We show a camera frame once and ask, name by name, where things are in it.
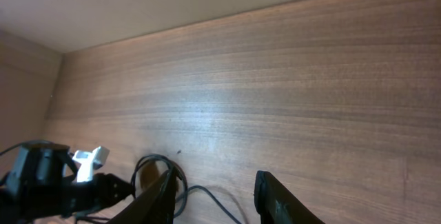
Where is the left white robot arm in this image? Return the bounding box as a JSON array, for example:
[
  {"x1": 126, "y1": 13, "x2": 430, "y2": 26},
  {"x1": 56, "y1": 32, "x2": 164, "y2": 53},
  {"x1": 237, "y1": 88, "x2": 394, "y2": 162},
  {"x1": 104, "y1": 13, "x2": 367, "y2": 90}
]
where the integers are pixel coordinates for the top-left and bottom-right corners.
[{"x1": 1, "y1": 140, "x2": 133, "y2": 223}]

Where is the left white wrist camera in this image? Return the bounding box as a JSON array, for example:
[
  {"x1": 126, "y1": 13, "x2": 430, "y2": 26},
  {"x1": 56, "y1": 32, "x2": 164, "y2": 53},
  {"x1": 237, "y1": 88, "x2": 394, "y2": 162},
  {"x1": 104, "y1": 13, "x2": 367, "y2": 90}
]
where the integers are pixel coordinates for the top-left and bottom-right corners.
[{"x1": 72, "y1": 146, "x2": 110, "y2": 183}]

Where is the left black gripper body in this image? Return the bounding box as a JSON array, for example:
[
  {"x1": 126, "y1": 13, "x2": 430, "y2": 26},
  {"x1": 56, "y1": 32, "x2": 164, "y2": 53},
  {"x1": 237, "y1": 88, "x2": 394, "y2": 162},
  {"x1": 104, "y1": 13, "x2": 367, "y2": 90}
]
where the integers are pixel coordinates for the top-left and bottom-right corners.
[{"x1": 61, "y1": 174, "x2": 106, "y2": 217}]

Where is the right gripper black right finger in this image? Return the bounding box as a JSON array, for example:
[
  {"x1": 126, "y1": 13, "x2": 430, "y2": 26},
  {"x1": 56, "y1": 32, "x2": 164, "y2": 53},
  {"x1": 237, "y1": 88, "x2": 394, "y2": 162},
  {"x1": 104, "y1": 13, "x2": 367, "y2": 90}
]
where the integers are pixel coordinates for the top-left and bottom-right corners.
[{"x1": 254, "y1": 170, "x2": 324, "y2": 224}]

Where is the black cable with silver plug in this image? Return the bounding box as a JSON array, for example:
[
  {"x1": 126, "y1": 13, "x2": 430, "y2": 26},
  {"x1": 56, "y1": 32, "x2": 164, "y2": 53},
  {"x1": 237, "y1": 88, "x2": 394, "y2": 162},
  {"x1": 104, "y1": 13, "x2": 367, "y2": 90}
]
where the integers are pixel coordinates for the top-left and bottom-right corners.
[{"x1": 174, "y1": 184, "x2": 244, "y2": 224}]

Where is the thin black USB cable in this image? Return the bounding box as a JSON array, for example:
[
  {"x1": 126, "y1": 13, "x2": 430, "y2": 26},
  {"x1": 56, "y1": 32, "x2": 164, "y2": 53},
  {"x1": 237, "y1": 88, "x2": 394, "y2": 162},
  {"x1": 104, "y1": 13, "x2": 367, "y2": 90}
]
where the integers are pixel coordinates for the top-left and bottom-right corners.
[{"x1": 130, "y1": 153, "x2": 189, "y2": 218}]

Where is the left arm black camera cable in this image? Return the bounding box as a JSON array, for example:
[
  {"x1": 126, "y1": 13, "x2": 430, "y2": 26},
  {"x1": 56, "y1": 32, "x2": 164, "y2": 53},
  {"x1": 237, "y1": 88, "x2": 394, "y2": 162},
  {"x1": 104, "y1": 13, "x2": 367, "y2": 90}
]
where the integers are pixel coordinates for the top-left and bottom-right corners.
[{"x1": 0, "y1": 140, "x2": 42, "y2": 158}]

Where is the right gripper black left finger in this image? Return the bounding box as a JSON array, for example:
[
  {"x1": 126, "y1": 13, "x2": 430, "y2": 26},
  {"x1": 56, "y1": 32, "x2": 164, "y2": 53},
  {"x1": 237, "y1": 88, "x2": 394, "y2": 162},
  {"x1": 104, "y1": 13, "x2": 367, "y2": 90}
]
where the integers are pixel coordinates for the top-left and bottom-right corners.
[{"x1": 107, "y1": 168, "x2": 177, "y2": 224}]

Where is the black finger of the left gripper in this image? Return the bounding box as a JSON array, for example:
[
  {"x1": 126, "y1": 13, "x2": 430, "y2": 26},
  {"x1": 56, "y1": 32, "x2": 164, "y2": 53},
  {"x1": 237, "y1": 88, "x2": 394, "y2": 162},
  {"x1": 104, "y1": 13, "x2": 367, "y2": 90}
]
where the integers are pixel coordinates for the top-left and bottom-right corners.
[{"x1": 99, "y1": 174, "x2": 133, "y2": 205}]

